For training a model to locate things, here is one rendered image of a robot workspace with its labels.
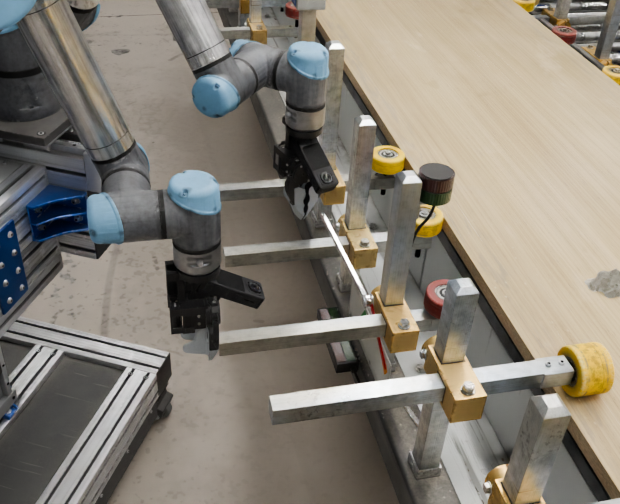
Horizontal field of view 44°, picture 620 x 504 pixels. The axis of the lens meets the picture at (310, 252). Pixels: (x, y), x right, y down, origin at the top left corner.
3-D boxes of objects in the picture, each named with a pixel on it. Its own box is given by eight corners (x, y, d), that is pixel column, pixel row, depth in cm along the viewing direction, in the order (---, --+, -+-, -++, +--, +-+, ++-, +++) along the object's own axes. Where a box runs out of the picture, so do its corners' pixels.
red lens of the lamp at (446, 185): (424, 194, 125) (426, 182, 124) (412, 175, 130) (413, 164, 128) (458, 191, 126) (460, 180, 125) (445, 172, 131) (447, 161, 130)
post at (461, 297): (412, 502, 135) (457, 291, 106) (405, 485, 138) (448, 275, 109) (431, 499, 136) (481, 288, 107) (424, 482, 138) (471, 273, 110)
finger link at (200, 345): (182, 361, 134) (180, 322, 128) (216, 357, 135) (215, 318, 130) (184, 374, 131) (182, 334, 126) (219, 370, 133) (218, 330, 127)
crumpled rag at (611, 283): (611, 303, 139) (615, 293, 137) (579, 284, 143) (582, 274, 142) (638, 285, 144) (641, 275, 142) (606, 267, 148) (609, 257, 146)
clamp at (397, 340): (389, 354, 137) (392, 333, 134) (368, 305, 148) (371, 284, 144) (419, 350, 138) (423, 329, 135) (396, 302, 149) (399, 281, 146)
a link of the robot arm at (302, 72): (296, 34, 142) (338, 45, 140) (293, 89, 149) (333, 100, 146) (276, 49, 137) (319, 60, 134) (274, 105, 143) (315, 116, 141)
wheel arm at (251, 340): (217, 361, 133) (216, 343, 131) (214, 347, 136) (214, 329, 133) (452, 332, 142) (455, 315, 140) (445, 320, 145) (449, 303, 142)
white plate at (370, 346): (382, 404, 143) (389, 366, 137) (346, 313, 164) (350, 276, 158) (385, 404, 144) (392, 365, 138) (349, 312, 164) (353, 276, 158)
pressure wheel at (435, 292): (426, 354, 141) (435, 307, 134) (412, 325, 147) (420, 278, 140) (466, 349, 142) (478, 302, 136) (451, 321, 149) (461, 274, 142)
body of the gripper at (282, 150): (303, 161, 160) (306, 109, 152) (326, 181, 154) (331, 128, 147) (271, 170, 156) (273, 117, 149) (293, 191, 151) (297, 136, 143)
